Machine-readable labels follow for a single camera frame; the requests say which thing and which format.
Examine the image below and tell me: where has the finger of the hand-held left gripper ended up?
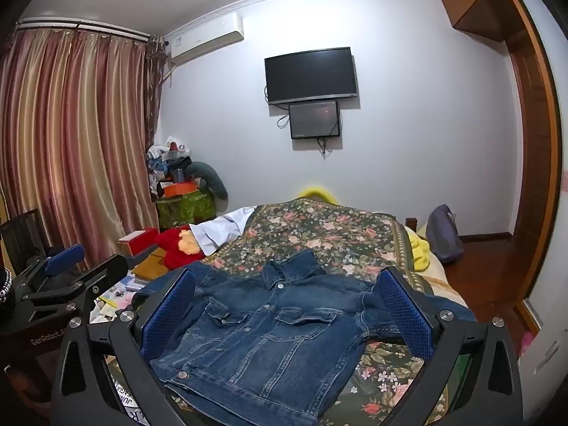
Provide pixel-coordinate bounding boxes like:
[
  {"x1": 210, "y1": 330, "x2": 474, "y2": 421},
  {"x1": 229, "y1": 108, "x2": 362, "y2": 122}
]
[
  {"x1": 21, "y1": 254, "x2": 130, "y2": 318},
  {"x1": 15, "y1": 243, "x2": 86, "y2": 302}
]

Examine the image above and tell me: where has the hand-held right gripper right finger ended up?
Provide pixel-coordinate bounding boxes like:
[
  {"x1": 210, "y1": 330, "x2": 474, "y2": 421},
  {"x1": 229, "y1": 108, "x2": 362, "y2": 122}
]
[{"x1": 376, "y1": 267, "x2": 524, "y2": 426}]

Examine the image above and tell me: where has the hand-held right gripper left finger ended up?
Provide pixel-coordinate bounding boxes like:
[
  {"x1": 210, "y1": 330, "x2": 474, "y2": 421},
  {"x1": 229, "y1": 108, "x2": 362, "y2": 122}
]
[{"x1": 51, "y1": 268, "x2": 198, "y2": 426}]

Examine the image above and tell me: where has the blue denim jacket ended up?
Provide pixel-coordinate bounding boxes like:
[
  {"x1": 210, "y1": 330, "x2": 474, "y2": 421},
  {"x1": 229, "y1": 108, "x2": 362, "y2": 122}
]
[{"x1": 133, "y1": 248, "x2": 477, "y2": 420}]

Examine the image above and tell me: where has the pile of scattered papers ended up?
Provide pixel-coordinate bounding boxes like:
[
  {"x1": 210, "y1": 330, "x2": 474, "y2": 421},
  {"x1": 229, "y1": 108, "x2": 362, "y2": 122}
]
[{"x1": 88, "y1": 273, "x2": 148, "y2": 326}]

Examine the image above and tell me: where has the red flat box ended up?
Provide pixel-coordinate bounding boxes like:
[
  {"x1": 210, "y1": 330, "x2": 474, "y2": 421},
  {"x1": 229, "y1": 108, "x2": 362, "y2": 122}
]
[{"x1": 117, "y1": 227, "x2": 160, "y2": 257}]

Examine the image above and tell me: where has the black chair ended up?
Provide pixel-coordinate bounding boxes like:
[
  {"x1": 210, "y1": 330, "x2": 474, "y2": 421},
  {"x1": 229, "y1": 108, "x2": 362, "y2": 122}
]
[{"x1": 0, "y1": 208, "x2": 46, "y2": 276}]

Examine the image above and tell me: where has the cream printed blanket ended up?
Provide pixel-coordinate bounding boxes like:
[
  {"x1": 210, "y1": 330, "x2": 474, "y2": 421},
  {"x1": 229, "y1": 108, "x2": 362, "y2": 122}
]
[{"x1": 402, "y1": 226, "x2": 472, "y2": 308}]

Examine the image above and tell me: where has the yellow blanket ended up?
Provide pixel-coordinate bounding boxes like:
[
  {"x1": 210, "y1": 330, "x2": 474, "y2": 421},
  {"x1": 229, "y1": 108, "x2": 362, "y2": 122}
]
[{"x1": 407, "y1": 224, "x2": 435, "y2": 272}]

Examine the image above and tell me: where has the red plush toy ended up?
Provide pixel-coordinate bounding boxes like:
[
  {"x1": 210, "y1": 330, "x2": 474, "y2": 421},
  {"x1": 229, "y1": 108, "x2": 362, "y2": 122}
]
[{"x1": 153, "y1": 225, "x2": 206, "y2": 271}]

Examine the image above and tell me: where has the grey purple backpack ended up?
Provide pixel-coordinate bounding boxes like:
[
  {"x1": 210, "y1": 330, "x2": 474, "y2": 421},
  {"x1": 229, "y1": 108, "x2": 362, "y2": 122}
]
[{"x1": 425, "y1": 204, "x2": 465, "y2": 264}]

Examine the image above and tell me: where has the white cloth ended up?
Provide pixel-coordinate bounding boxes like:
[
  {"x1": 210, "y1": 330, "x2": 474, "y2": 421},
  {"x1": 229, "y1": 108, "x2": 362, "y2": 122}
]
[{"x1": 191, "y1": 206, "x2": 258, "y2": 258}]

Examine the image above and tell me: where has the orange box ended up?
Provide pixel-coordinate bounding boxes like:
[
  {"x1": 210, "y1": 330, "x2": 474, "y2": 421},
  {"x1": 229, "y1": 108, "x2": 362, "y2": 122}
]
[{"x1": 163, "y1": 181, "x2": 197, "y2": 198}]

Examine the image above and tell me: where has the striped pink curtain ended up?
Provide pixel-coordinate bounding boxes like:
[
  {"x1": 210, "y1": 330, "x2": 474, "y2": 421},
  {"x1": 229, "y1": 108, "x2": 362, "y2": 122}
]
[{"x1": 0, "y1": 27, "x2": 171, "y2": 271}]

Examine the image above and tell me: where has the pile of mixed clutter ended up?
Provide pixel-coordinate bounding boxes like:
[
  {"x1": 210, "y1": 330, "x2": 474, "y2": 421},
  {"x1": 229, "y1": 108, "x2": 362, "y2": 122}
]
[{"x1": 146, "y1": 139, "x2": 194, "y2": 197}]

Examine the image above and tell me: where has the dark floral bedspread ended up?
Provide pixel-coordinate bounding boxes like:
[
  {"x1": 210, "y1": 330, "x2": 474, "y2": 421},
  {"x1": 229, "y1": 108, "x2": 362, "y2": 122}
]
[{"x1": 104, "y1": 200, "x2": 473, "y2": 426}]

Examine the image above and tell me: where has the grey neck pillow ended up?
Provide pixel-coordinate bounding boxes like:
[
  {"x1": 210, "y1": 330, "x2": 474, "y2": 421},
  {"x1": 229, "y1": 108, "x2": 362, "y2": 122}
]
[{"x1": 186, "y1": 161, "x2": 230, "y2": 201}]

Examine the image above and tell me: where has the yellow fluffy pillow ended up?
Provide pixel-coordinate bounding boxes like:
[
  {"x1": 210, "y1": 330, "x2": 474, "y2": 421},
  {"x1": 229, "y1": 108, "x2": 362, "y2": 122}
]
[{"x1": 297, "y1": 183, "x2": 340, "y2": 203}]

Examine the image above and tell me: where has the white air conditioner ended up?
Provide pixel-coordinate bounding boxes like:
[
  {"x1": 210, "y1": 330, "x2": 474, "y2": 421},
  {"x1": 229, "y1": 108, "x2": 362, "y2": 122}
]
[{"x1": 166, "y1": 12, "x2": 246, "y2": 65}]

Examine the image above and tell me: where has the small black wall monitor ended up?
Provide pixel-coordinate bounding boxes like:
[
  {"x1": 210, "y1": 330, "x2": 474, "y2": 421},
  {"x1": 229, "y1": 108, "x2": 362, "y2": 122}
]
[{"x1": 288, "y1": 100, "x2": 342, "y2": 140}]

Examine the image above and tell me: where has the wooden door frame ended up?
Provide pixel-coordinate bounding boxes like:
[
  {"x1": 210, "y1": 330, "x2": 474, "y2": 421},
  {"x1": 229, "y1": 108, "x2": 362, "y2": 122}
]
[{"x1": 497, "y1": 0, "x2": 565, "y2": 334}]

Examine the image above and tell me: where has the white curtain rail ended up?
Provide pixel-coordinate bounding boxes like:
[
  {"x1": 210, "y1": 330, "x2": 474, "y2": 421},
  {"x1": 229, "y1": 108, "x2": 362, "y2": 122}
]
[{"x1": 17, "y1": 17, "x2": 152, "y2": 43}]

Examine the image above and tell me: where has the black wall television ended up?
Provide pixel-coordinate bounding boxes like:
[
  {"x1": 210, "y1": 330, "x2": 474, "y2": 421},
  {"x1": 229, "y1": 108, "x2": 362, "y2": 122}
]
[{"x1": 264, "y1": 47, "x2": 359, "y2": 106}]

